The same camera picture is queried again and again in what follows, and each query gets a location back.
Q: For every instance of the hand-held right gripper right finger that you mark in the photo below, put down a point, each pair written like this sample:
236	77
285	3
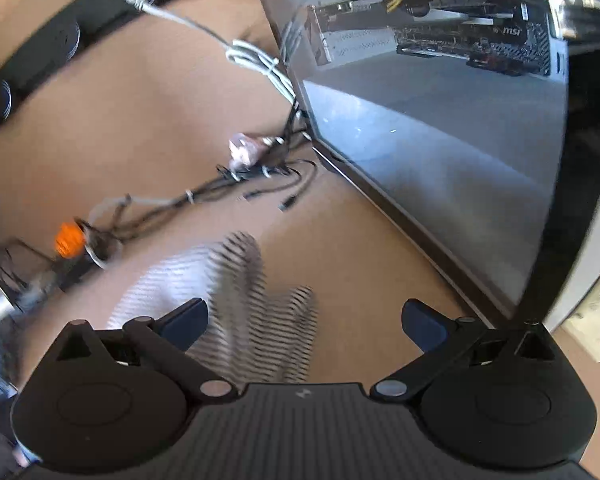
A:
420	324

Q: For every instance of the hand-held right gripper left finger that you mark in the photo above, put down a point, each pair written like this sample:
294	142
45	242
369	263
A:
190	321

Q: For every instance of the striped shirt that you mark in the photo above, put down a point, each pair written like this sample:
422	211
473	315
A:
260	320

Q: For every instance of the black desk hub box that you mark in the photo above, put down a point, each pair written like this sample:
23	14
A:
75	272

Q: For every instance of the orange pumpkin figure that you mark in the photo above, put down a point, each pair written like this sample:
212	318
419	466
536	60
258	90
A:
67	240

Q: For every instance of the black soundbar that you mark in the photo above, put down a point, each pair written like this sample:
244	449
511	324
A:
55	35

